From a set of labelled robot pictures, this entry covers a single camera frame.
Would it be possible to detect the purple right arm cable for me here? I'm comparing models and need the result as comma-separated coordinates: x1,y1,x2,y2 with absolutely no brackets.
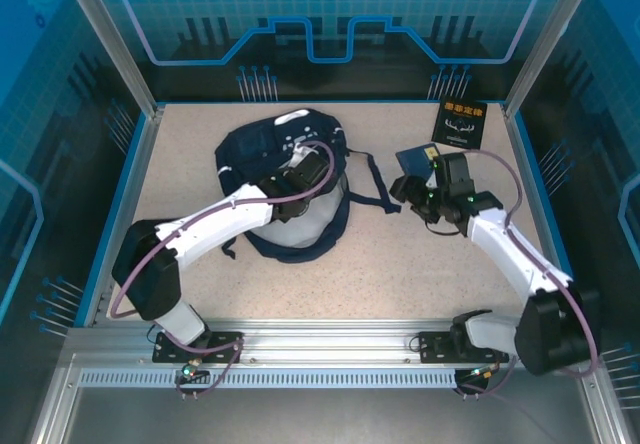
467,148,602,379

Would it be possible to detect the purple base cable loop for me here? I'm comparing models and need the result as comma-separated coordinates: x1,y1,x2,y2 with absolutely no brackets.
452,353,519,401
174,339,246,400

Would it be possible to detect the black book with orange title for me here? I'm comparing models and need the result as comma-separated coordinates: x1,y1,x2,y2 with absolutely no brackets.
430,94,489,150

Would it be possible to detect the aluminium frame post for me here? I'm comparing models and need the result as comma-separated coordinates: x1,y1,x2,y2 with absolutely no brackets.
53,0,167,118
502,0,599,118

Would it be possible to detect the navy blue student backpack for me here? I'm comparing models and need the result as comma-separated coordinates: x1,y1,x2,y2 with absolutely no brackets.
214,108,402,264

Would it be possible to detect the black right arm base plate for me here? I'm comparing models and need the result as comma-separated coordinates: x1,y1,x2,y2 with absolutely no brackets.
417,330,511,365

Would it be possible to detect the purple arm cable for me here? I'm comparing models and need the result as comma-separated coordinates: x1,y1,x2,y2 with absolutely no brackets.
109,139,336,321
467,148,602,379

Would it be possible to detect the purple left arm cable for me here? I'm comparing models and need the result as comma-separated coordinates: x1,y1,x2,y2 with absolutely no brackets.
109,139,336,321

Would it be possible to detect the slotted grey cable duct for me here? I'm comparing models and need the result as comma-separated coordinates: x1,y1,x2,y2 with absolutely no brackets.
78,369,460,390

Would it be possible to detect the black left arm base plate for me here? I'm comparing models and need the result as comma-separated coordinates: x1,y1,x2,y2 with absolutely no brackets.
152,331,245,365

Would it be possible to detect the aluminium side rail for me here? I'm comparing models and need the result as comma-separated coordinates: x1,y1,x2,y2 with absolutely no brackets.
27,103,167,444
501,102,571,325

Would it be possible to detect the blue graphic side panel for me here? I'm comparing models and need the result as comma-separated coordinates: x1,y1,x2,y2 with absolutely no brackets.
514,0,640,365
0,0,151,444

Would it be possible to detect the aluminium mounting rail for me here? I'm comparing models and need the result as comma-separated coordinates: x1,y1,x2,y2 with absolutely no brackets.
64,317,604,371

